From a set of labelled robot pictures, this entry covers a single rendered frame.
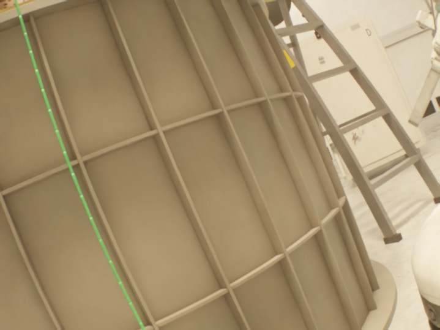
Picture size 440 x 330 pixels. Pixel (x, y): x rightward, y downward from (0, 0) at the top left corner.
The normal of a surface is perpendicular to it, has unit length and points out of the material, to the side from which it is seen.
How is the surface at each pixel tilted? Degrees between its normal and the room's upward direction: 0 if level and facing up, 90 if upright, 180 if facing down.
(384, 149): 90
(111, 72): 90
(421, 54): 90
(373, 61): 90
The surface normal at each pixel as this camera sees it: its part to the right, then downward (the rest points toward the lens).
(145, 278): 0.39, -0.20
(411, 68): -0.26, 0.08
